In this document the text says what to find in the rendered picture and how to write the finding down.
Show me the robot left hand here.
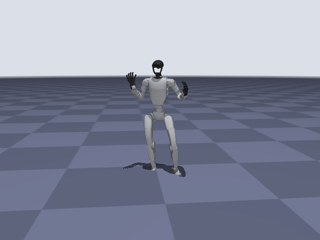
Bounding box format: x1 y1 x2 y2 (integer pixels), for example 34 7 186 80
182 81 188 96

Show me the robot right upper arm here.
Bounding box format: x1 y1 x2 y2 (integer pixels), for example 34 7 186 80
138 78 150 100

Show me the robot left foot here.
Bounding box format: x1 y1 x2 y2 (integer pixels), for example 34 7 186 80
173 168 181 175

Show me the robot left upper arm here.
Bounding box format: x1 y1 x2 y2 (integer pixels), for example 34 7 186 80
166 78 181 101

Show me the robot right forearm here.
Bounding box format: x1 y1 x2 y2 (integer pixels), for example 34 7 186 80
131 85 140 97

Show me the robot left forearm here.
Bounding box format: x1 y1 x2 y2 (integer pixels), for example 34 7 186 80
179 92 188 100

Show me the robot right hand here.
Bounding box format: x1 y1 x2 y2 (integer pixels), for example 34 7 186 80
126 72 136 89

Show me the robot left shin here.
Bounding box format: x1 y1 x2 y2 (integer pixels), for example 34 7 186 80
170 147 179 169

